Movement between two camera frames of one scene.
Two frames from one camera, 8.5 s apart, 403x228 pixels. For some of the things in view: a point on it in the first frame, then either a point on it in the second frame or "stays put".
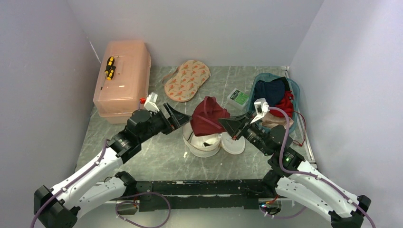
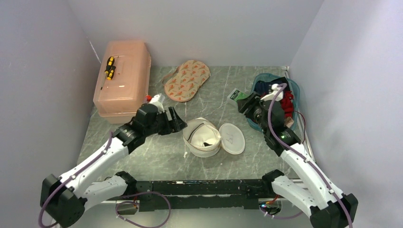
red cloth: x=287 y=105 stays put
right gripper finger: x=234 y=125 to x=244 y=105
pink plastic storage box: x=121 y=96 stays put
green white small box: x=238 y=98 stays put
